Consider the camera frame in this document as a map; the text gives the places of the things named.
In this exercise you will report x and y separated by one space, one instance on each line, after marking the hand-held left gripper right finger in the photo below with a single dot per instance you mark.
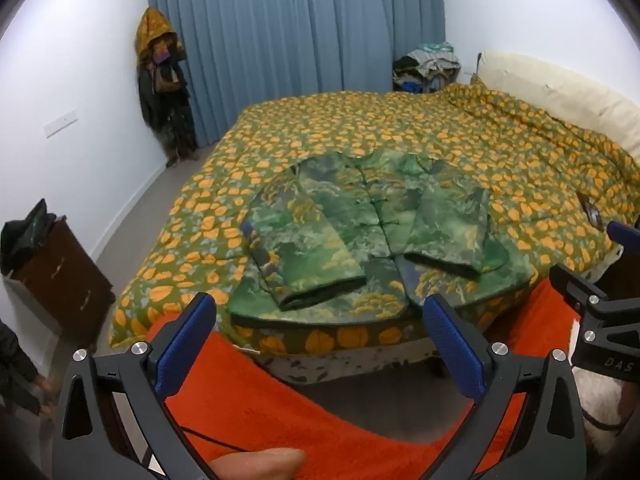
452 345

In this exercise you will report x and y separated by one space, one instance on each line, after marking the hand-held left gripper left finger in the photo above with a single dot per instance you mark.
186 345

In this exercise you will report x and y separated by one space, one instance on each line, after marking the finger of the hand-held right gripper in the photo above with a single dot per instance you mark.
624 234
575 285

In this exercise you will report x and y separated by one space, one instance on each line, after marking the green patterned jacket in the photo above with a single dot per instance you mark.
350 230

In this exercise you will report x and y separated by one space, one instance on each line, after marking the person's right forearm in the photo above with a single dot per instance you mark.
600 395

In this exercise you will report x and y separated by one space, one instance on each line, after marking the pile of clothes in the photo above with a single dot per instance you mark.
427 67

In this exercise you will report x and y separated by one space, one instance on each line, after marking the person's left hand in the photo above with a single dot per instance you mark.
255 465

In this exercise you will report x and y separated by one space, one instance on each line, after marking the black phone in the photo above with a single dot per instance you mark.
591 211

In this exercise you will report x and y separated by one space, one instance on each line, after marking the person's orange fuzzy clothing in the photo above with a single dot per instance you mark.
300 410

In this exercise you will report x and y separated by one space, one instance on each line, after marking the brown wooden nightstand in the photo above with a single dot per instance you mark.
65 280

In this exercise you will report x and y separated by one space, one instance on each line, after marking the cream headboard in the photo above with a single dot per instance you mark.
550 85

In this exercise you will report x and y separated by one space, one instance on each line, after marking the dark bag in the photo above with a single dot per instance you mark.
25 235

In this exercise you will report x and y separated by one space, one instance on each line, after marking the orange floral quilt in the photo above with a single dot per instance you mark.
400 125

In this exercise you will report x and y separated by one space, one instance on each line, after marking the dark hanging coats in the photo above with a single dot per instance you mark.
170 110

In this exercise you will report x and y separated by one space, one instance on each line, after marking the yellow patterned hanging garment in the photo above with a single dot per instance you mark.
150 30

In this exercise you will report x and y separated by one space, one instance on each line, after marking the blue curtain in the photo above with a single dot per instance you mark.
300 35

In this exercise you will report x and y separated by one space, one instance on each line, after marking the white wall plate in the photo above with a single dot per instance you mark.
61 122

